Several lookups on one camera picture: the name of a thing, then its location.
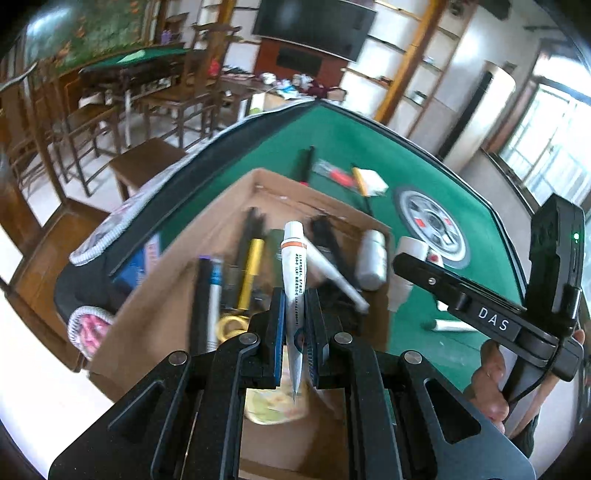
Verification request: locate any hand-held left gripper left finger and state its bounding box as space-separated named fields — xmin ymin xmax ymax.
xmin=48 ymin=287 xmax=286 ymax=480

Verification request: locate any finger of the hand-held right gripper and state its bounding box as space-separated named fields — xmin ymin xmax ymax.
xmin=392 ymin=253 xmax=467 ymax=313

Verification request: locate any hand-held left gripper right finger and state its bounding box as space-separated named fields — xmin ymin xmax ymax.
xmin=305 ymin=287 xmax=537 ymax=480

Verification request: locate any white bottle with red label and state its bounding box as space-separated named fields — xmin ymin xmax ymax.
xmin=388 ymin=236 xmax=444 ymax=315

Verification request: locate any small white plastic bottle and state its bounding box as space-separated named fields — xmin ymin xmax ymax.
xmin=355 ymin=229 xmax=387 ymax=291

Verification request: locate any white tube with orange band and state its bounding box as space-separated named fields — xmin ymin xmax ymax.
xmin=279 ymin=220 xmax=308 ymax=407

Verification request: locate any yellow pen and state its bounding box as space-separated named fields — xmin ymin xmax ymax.
xmin=235 ymin=237 xmax=265 ymax=319

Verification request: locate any long white tube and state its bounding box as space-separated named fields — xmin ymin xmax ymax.
xmin=302 ymin=240 xmax=371 ymax=315

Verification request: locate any blue and silver pen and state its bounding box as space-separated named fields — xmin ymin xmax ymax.
xmin=205 ymin=258 xmax=225 ymax=349

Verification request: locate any long black bar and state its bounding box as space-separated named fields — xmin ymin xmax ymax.
xmin=310 ymin=215 xmax=352 ymax=296

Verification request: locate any cardboard box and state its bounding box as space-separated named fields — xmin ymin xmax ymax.
xmin=88 ymin=168 xmax=395 ymax=480

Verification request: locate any person's right hand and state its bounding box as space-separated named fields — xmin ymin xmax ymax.
xmin=470 ymin=338 xmax=511 ymax=428

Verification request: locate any short white tube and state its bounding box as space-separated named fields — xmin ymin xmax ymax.
xmin=425 ymin=318 xmax=478 ymax=334

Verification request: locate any yellow tape roll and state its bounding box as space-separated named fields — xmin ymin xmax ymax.
xmin=216 ymin=314 xmax=250 ymax=344

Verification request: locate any round mahjong table console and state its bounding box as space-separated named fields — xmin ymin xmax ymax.
xmin=394 ymin=186 xmax=472 ymax=271

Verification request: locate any window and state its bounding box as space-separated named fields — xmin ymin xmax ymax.
xmin=480 ymin=55 xmax=591 ymax=208

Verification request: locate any blue box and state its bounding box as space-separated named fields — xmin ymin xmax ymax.
xmin=111 ymin=233 xmax=162 ymax=296

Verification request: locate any black stick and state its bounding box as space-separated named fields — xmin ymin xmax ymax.
xmin=298 ymin=147 xmax=316 ymax=185

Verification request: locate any patterned round cushion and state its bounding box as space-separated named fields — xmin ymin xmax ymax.
xmin=67 ymin=307 xmax=116 ymax=361

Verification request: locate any wooden stool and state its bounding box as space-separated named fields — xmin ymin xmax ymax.
xmin=108 ymin=137 xmax=188 ymax=201

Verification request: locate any wooden tv cabinet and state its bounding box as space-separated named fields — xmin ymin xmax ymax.
xmin=254 ymin=39 xmax=347 ymax=88

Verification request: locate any wooden chair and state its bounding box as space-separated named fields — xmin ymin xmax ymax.
xmin=139 ymin=23 xmax=243 ymax=148

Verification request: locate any black television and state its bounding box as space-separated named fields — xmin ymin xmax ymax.
xmin=252 ymin=0 xmax=378 ymax=63

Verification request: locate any green mahjong table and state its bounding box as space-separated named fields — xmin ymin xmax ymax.
xmin=78 ymin=44 xmax=204 ymax=139

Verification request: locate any framed landscape painting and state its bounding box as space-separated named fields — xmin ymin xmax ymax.
xmin=23 ymin=0 xmax=158 ymax=75

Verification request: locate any yellow handled tool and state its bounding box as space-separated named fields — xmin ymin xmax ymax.
xmin=351 ymin=166 xmax=375 ymax=217

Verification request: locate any red handled tool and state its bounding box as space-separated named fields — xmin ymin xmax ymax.
xmin=313 ymin=159 xmax=356 ymax=185

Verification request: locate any wooden wall shelf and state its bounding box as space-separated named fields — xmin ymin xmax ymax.
xmin=342 ymin=0 xmax=467 ymax=139

